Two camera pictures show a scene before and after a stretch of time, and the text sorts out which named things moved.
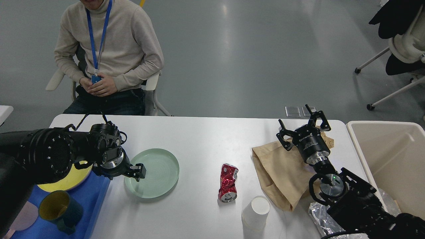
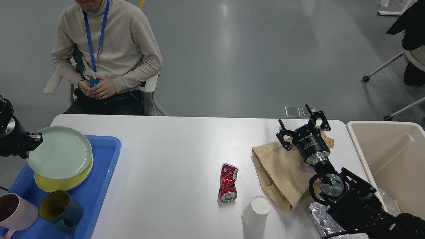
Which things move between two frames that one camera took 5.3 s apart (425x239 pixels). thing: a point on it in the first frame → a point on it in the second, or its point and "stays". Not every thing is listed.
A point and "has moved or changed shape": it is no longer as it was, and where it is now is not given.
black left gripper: (113, 162) → (19, 142)
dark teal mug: (58, 205) stays
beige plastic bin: (393, 154) stays
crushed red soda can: (227, 192) stays
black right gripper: (312, 146) stays
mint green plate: (162, 173) has moved or changed shape
